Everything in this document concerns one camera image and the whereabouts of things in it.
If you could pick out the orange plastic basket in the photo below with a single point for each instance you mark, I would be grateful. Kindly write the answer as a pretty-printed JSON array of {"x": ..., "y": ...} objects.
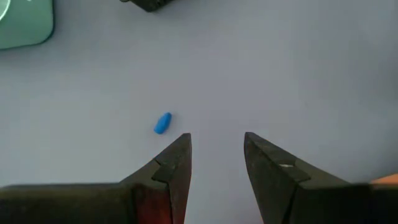
[{"x": 387, "y": 180}]

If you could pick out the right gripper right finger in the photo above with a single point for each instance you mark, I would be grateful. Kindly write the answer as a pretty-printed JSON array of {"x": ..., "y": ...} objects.
[{"x": 311, "y": 202}]

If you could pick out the black plastic basket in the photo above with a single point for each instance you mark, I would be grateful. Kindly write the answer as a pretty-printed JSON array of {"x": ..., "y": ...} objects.
[{"x": 149, "y": 4}]

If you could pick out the teal plastic bin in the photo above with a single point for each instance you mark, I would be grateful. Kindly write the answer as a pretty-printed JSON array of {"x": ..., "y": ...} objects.
[{"x": 25, "y": 25}]

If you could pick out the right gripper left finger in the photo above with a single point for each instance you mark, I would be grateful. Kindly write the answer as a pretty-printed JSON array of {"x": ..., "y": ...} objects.
[{"x": 93, "y": 205}]

